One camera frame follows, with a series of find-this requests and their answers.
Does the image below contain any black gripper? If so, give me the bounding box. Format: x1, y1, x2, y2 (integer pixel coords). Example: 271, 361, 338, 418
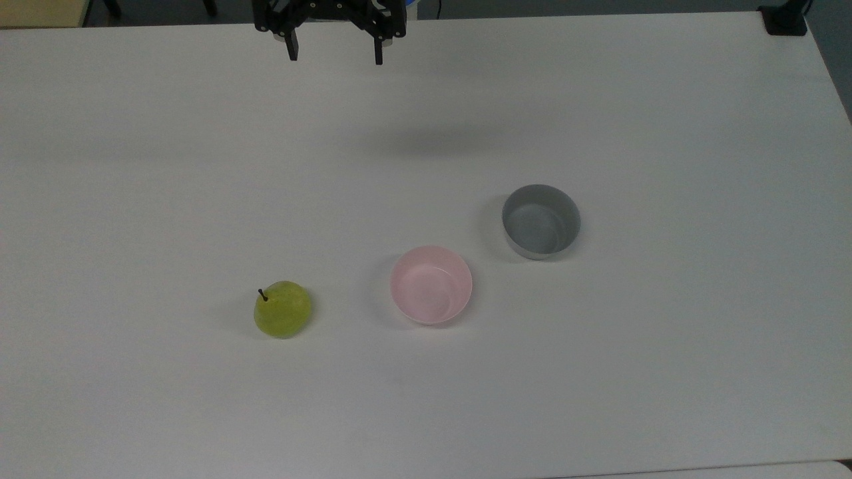
252, 0, 407, 67

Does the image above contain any green pear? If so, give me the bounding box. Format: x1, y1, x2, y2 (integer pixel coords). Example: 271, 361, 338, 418
254, 280, 312, 339

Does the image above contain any pink bowl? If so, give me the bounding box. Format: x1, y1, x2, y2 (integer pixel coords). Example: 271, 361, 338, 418
389, 245, 474, 327

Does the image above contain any grey bowl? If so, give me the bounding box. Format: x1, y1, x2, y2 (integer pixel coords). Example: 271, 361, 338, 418
501, 184, 582, 261

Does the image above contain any light wooden desk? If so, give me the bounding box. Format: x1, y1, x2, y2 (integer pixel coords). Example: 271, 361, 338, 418
0, 0, 92, 29

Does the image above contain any black camera pole with clamp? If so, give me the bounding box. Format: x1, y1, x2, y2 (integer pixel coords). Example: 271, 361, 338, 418
757, 0, 814, 37

